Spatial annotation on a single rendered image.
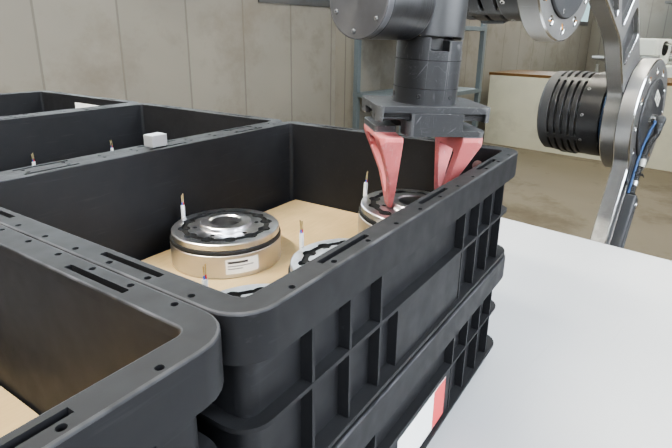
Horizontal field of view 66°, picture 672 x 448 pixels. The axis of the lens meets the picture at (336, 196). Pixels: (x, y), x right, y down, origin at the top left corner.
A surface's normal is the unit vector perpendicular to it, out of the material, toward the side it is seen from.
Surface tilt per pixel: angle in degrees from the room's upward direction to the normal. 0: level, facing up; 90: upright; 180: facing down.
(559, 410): 0
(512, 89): 90
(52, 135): 90
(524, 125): 90
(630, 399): 0
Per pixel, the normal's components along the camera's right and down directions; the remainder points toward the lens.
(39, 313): -0.55, 0.24
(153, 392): 0.83, 0.18
